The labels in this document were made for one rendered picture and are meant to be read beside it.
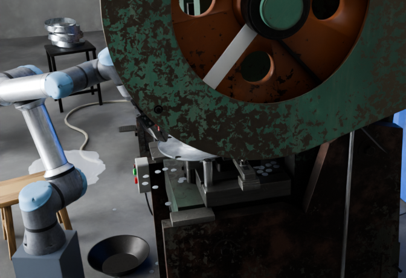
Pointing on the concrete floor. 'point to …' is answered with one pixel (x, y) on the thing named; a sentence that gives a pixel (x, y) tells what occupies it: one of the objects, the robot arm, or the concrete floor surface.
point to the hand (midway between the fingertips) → (164, 137)
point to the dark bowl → (118, 255)
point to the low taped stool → (12, 187)
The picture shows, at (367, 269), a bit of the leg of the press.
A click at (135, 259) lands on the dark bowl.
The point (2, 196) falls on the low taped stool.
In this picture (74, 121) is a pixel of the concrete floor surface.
